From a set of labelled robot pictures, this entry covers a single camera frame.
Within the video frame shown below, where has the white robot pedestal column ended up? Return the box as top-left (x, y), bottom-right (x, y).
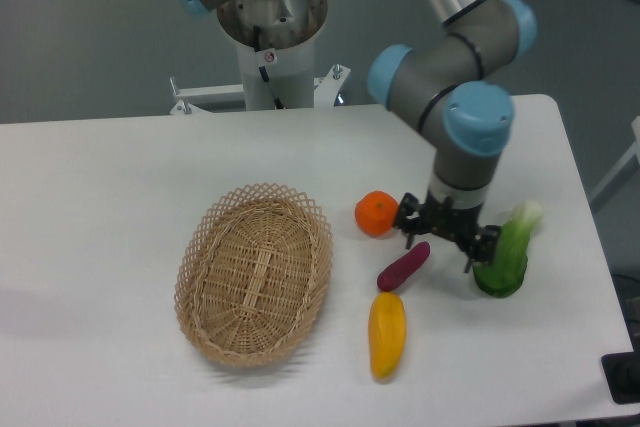
top-left (228, 36), bottom-right (315, 110)

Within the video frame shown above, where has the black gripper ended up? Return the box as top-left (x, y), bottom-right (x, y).
top-left (392, 192), bottom-right (502, 273)

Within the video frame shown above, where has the woven wicker basket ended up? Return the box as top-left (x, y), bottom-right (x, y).
top-left (174, 183), bottom-right (333, 368)

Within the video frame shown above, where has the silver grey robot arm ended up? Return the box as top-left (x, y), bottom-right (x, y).
top-left (179, 0), bottom-right (537, 267)

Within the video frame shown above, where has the purple sweet potato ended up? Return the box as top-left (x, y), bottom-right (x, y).
top-left (377, 241), bottom-right (431, 292)

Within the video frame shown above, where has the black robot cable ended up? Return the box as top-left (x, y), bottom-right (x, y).
top-left (251, 25), bottom-right (285, 111)

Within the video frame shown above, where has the orange tangerine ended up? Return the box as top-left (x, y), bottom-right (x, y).
top-left (354, 190), bottom-right (399, 237)

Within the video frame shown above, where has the white metal base frame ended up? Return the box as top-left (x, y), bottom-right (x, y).
top-left (169, 64), bottom-right (351, 115)

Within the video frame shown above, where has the white table leg frame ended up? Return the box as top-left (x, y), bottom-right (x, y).
top-left (588, 117), bottom-right (639, 213)

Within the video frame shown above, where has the black device at table edge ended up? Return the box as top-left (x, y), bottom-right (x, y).
top-left (601, 352), bottom-right (639, 405)

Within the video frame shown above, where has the green bok choy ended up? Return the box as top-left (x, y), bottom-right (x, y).
top-left (473, 200), bottom-right (543, 298)

